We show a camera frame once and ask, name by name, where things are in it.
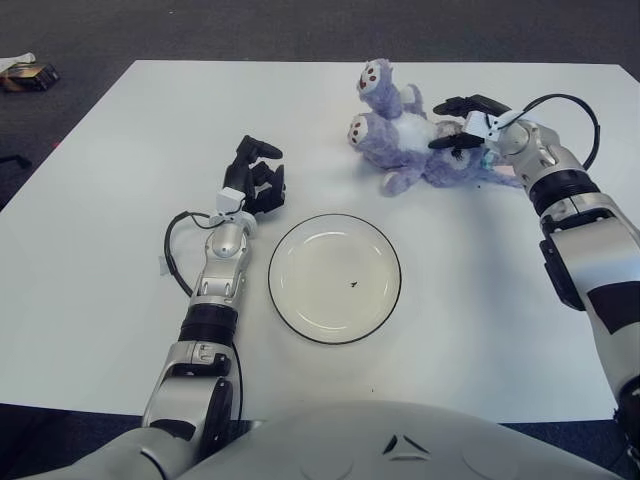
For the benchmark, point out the purple plush bunny doll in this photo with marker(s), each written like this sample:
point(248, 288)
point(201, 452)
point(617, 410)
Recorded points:
point(400, 150)

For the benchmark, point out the black floor object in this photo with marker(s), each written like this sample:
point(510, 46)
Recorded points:
point(17, 160)

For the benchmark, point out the white wrist sensor box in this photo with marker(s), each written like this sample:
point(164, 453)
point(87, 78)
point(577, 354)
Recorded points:
point(477, 125)
point(229, 199)

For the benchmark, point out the white left wrist sensor box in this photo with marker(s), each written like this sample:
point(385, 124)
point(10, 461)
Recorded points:
point(229, 199)

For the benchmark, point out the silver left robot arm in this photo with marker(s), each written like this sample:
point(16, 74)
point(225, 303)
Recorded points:
point(220, 280)

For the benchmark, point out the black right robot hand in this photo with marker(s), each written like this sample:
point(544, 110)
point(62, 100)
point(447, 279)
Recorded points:
point(475, 104)

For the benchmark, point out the small white tape tag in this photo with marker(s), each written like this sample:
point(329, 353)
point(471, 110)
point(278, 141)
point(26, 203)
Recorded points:
point(162, 266)

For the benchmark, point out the grey robot torso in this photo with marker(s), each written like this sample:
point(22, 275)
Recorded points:
point(350, 440)

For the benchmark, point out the white crumpled paper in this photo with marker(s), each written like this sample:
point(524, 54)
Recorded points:
point(10, 64)

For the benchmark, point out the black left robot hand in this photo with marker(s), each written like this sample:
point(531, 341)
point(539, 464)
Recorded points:
point(242, 182)

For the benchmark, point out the white plate with black rim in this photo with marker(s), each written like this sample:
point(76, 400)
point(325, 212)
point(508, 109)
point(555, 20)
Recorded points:
point(330, 280)

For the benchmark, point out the white right wrist sensor box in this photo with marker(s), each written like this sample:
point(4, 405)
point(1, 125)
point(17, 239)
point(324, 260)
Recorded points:
point(477, 125)

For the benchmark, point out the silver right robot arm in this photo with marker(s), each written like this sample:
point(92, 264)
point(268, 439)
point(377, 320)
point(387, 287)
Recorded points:
point(565, 175)

